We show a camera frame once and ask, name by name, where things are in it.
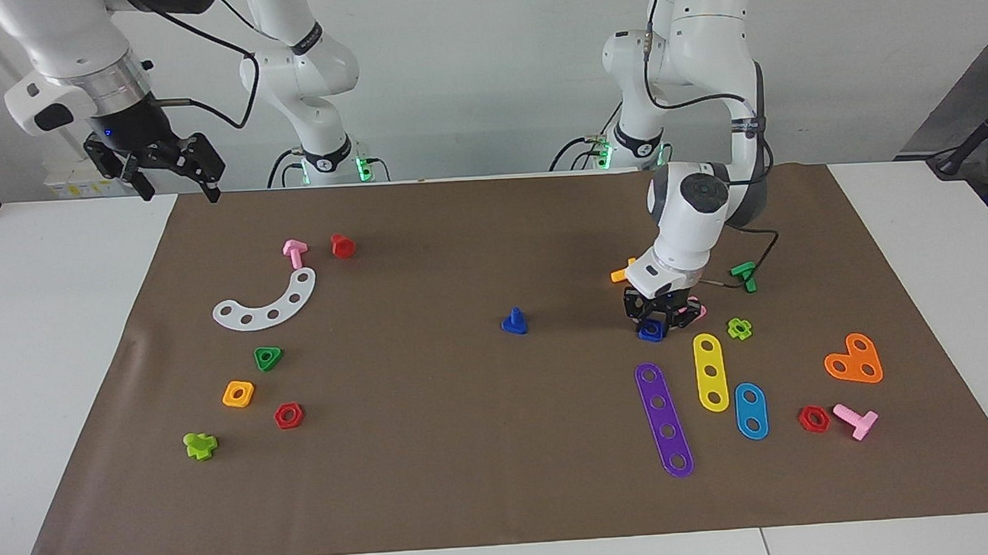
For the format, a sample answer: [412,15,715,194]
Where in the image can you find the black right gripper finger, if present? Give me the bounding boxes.
[83,132,157,204]
[177,132,228,204]

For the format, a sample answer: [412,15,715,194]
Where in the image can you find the lime green cross-head screw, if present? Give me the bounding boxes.
[182,431,219,463]

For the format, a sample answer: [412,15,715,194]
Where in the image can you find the white power strip box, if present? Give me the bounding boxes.
[42,155,153,200]

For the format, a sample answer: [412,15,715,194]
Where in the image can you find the yellow three-hole strip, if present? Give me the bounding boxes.
[691,332,731,414]

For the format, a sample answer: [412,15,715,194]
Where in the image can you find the purple four-hole strip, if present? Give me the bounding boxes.
[634,361,696,481]

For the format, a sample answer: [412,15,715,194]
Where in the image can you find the blue two-hole strip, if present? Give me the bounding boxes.
[733,382,771,442]

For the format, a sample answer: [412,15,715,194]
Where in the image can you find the white curved five-hole plate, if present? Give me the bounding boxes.
[210,267,319,333]

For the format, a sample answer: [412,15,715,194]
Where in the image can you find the orange-red three-hole corner plate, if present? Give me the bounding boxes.
[822,332,885,387]

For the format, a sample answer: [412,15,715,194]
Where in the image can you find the brown table mat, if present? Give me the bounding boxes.
[7,156,988,555]

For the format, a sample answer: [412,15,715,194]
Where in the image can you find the grey partition board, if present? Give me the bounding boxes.
[896,35,988,160]

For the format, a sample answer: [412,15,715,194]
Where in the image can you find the black stand pole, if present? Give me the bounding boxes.
[924,89,988,181]

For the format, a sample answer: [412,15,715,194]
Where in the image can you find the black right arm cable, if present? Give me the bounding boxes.
[144,0,263,133]

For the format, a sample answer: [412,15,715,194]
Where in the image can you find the black base cable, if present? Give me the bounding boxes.
[548,135,603,173]
[266,147,301,188]

